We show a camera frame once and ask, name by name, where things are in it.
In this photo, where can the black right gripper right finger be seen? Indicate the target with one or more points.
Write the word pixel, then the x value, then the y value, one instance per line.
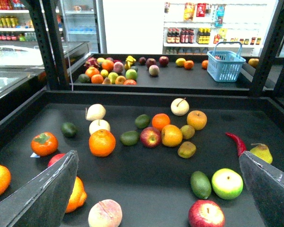
pixel 266 185

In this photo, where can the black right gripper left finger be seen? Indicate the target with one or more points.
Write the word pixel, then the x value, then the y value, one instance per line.
pixel 42 201

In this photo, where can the far orange beside lemon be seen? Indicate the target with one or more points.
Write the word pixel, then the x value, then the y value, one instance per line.
pixel 188 65

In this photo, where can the far yellow lemon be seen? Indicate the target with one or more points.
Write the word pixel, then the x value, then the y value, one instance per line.
pixel 180 62

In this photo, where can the orange near front edge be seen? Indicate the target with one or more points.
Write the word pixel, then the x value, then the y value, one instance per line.
pixel 78 196

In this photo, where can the yellow green pear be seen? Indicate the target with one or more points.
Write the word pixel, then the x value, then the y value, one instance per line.
pixel 262 151

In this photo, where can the bright green apple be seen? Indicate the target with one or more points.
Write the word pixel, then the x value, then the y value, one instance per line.
pixel 227 184

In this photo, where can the red pomegranate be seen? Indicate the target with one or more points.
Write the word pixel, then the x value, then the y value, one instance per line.
pixel 55 158

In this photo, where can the white price tag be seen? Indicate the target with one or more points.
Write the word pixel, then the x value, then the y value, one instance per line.
pixel 34 155

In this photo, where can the red chili pepper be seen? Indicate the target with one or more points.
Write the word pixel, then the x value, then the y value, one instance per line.
pixel 241 147

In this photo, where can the orange persimmon with green leaf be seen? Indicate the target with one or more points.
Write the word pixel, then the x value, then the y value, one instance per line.
pixel 44 144

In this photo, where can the peach at front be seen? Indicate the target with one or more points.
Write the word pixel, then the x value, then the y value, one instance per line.
pixel 106 213

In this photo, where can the green avocado front right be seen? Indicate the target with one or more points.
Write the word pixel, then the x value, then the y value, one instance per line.
pixel 200 185

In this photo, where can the red apple at front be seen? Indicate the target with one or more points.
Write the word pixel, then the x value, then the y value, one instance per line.
pixel 206 213

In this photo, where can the dark green avocado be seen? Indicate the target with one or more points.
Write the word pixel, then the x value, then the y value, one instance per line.
pixel 69 130

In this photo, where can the large orange mandarin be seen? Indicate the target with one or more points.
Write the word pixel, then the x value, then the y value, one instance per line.
pixel 102 143

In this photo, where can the white pear with stem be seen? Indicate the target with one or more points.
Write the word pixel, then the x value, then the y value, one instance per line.
pixel 98 124

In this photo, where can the brown kiwi front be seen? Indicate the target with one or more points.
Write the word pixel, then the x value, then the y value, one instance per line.
pixel 186 150

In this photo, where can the brown kiwi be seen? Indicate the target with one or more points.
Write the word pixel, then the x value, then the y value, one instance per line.
pixel 186 150
pixel 187 132

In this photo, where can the golden round pear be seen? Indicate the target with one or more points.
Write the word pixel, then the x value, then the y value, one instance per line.
pixel 197 119

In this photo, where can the brown kiwi back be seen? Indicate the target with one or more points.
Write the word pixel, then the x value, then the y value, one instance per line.
pixel 187 132

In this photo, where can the white pear lying sideways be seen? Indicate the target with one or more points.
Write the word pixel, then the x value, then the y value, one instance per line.
pixel 95 112

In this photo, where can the orange yellow apple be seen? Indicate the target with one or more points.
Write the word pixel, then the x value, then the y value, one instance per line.
pixel 171 135

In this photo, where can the white pear at back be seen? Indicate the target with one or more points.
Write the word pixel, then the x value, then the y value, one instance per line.
pixel 179 106

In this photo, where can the green lime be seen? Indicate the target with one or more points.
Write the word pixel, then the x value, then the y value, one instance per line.
pixel 142 121

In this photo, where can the small orange tangerine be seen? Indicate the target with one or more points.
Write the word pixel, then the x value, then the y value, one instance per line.
pixel 160 120

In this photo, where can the small blue basket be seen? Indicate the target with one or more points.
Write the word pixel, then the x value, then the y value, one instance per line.
pixel 225 66

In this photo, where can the glass freezer chest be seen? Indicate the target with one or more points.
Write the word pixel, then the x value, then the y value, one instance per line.
pixel 20 60

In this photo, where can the far green apple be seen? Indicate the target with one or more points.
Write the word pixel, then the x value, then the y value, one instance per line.
pixel 131 74

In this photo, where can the far dark red apple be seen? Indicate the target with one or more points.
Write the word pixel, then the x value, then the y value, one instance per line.
pixel 150 62

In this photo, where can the soy sauce bottle row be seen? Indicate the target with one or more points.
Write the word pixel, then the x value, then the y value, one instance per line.
pixel 188 35

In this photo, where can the black shelf post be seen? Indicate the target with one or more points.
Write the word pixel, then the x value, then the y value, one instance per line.
pixel 43 15

